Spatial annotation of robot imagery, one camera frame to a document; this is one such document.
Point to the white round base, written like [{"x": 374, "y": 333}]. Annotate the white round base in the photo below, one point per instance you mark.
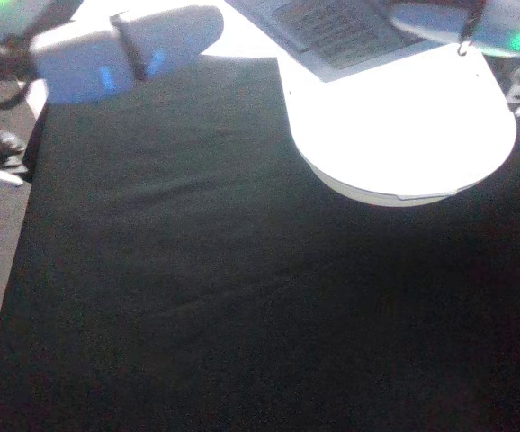
[{"x": 399, "y": 135}]

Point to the grey laptop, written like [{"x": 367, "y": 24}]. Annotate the grey laptop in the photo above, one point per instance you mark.
[{"x": 332, "y": 33}]

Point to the black table cloth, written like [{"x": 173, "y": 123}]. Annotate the black table cloth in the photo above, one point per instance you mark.
[{"x": 242, "y": 279}]

